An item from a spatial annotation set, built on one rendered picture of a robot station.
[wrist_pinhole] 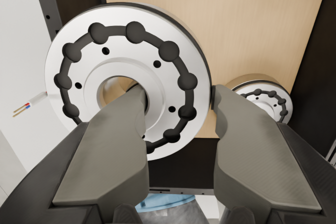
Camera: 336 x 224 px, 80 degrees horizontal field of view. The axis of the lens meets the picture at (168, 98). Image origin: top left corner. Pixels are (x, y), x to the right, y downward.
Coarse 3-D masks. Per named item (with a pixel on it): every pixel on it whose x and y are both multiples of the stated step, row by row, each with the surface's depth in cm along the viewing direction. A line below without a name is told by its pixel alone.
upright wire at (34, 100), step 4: (44, 92) 13; (36, 96) 12; (40, 96) 12; (44, 96) 13; (28, 100) 12; (32, 100) 12; (36, 100) 12; (40, 100) 12; (24, 104) 11; (28, 104) 12; (32, 104) 12; (20, 108) 11; (24, 108) 11; (20, 112) 11; (12, 116) 11
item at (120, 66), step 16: (112, 64) 11; (128, 64) 11; (144, 64) 11; (96, 80) 11; (144, 80) 11; (160, 80) 11; (96, 96) 12; (160, 96) 11; (96, 112) 12; (144, 112) 12; (160, 112) 12
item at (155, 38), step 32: (64, 32) 11; (96, 32) 11; (128, 32) 11; (160, 32) 10; (64, 64) 12; (96, 64) 11; (160, 64) 12; (192, 64) 11; (64, 96) 13; (192, 96) 12; (160, 128) 13; (192, 128) 13
